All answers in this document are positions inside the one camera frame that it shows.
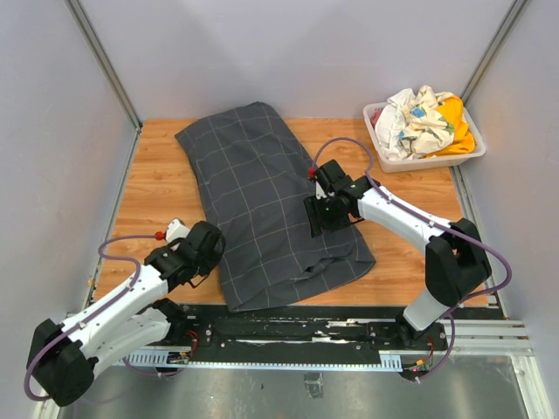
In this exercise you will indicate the yellow cloth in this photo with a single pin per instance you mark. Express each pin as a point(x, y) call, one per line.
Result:
point(463, 140)

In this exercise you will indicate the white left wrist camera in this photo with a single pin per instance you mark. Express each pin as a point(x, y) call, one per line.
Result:
point(175, 232)

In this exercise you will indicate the crumpled patterned white cloth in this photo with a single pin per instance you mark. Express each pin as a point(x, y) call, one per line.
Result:
point(411, 126)

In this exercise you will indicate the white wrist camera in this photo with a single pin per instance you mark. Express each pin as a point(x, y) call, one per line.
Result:
point(175, 232)
point(319, 192)

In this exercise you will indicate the dark grey checked pillowcase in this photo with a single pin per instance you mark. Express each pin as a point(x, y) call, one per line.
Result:
point(251, 174)

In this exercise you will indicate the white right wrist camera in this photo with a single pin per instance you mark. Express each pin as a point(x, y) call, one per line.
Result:
point(319, 192)

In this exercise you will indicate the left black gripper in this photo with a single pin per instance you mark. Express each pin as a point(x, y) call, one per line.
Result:
point(214, 259)

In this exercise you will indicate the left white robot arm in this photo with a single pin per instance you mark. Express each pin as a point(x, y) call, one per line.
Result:
point(65, 358)

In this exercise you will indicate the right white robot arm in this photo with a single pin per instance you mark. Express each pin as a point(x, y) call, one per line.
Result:
point(455, 261)

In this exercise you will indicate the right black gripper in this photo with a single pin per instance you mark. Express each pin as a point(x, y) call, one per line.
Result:
point(318, 223)

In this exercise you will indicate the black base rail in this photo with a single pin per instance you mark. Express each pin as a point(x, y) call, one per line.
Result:
point(297, 335)

